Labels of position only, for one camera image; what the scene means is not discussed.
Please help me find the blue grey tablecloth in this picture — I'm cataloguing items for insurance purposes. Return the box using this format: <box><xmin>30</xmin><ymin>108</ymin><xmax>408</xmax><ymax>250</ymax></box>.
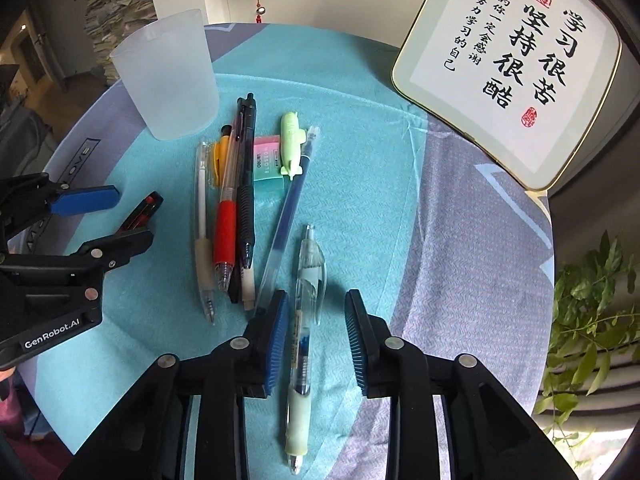
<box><xmin>20</xmin><ymin>24</ymin><xmax>553</xmax><ymax>479</ymax></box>

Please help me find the stack of papers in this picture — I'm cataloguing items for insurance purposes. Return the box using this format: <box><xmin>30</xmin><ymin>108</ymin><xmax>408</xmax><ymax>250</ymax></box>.
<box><xmin>84</xmin><ymin>0</ymin><xmax>156</xmax><ymax>86</ymax></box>

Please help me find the calligraphy framed board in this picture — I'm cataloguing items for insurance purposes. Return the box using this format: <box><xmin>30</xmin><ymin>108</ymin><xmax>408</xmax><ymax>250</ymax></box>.
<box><xmin>392</xmin><ymin>0</ymin><xmax>622</xmax><ymax>191</ymax></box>

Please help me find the red grip pen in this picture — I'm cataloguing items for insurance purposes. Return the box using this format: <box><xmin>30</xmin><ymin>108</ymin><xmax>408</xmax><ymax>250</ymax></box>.
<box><xmin>214</xmin><ymin>110</ymin><xmax>244</xmax><ymax>292</ymax></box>

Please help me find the orange black pen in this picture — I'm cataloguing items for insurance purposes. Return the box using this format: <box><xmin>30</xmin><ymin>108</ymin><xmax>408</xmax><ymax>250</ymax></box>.
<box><xmin>210</xmin><ymin>125</ymin><xmax>232</xmax><ymax>188</ymax></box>

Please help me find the clear pen green grip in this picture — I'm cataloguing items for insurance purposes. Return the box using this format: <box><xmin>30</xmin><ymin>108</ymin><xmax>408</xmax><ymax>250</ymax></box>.
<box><xmin>284</xmin><ymin>224</ymin><xmax>326</xmax><ymax>474</ymax></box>

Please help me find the clear pen white grip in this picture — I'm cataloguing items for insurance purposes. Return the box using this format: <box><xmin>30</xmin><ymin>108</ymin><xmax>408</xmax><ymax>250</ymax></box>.
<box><xmin>194</xmin><ymin>141</ymin><xmax>215</xmax><ymax>324</ymax></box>

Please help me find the red black pen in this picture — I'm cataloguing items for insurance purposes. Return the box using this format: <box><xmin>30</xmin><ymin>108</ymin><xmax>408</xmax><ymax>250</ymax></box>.
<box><xmin>116</xmin><ymin>192</ymin><xmax>164</xmax><ymax>234</ymax></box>

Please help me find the blue ink capped pen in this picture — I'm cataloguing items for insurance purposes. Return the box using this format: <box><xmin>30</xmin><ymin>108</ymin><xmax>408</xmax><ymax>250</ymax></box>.
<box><xmin>254</xmin><ymin>126</ymin><xmax>321</xmax><ymax>316</ymax></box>

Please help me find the pink green eraser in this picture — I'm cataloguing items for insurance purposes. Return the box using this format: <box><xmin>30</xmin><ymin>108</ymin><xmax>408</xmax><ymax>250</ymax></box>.
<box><xmin>254</xmin><ymin>136</ymin><xmax>282</xmax><ymax>182</ymax></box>

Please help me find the frosted plastic cup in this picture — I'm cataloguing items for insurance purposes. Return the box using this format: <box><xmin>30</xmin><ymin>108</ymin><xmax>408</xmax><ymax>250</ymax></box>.
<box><xmin>110</xmin><ymin>9</ymin><xmax>219</xmax><ymax>140</ymax></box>

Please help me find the green potted plant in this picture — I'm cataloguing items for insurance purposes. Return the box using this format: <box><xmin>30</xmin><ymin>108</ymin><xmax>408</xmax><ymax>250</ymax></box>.
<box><xmin>534</xmin><ymin>233</ymin><xmax>639</xmax><ymax>452</ymax></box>

